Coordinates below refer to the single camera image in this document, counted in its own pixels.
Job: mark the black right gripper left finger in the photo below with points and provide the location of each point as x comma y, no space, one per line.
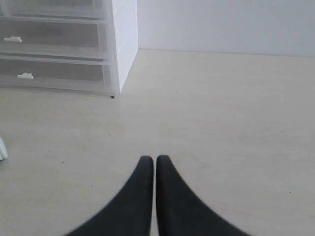
129,213

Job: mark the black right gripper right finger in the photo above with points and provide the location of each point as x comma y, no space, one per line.
180,212

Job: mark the white pill bottle blue label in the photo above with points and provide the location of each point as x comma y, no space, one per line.
3,150

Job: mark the white plastic drawer cabinet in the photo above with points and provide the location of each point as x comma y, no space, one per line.
119,17

